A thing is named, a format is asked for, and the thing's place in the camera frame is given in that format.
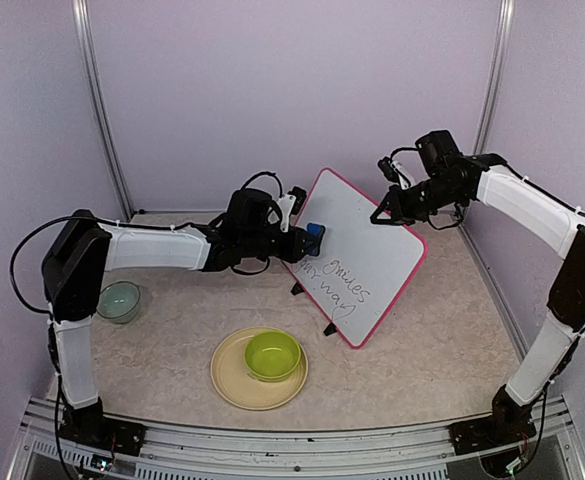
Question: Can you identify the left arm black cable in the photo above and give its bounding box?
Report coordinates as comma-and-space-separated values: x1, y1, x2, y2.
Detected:
9, 170, 286, 316

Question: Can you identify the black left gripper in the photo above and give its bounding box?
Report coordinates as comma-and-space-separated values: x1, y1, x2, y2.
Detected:
242, 225, 320, 263

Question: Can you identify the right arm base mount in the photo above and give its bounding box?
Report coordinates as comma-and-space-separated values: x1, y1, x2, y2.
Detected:
449, 416, 536, 456

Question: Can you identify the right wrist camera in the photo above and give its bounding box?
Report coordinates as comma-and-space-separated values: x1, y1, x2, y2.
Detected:
377, 157, 415, 189

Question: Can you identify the green plastic bowl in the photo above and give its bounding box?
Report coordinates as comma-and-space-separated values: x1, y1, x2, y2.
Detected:
244, 330, 301, 382

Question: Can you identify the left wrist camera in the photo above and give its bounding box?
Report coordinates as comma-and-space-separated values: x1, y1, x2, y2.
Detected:
277, 186, 307, 233

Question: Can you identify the aluminium front rail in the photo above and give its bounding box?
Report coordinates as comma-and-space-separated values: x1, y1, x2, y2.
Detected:
9, 394, 585, 480

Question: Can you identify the aluminium corner post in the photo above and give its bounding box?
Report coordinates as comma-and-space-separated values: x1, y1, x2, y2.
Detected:
71, 0, 135, 220
473, 0, 515, 154

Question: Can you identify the left aluminium corner post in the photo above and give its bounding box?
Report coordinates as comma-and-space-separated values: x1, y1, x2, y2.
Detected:
71, 0, 135, 220

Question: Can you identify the pink framed whiteboard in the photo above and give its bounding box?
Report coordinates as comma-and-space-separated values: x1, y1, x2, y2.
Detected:
286, 168, 428, 349

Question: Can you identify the wire whiteboard stand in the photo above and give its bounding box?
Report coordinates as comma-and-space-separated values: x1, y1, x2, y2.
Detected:
290, 280, 338, 337

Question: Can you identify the beige round plate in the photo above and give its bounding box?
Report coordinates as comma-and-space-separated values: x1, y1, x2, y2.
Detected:
210, 327, 308, 411

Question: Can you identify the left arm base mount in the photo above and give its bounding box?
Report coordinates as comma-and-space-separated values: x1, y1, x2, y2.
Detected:
59, 411, 146, 457

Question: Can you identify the right aluminium corner post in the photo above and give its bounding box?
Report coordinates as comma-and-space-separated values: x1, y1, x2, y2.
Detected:
473, 0, 515, 154

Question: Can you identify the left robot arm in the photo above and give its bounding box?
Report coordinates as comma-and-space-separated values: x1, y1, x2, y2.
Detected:
42, 187, 326, 445

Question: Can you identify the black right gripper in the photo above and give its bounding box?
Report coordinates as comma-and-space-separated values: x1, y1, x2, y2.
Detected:
373, 173, 466, 225

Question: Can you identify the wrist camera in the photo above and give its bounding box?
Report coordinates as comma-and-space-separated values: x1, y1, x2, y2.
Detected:
377, 157, 415, 189
277, 186, 307, 233

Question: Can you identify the clear glass bowl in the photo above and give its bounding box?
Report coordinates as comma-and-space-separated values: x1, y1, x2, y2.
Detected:
97, 281, 141, 324

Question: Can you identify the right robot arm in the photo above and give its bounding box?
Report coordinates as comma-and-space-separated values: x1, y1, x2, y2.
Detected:
370, 130, 585, 444

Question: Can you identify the blue whiteboard eraser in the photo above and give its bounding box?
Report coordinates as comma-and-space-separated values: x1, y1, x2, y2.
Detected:
305, 223, 326, 257

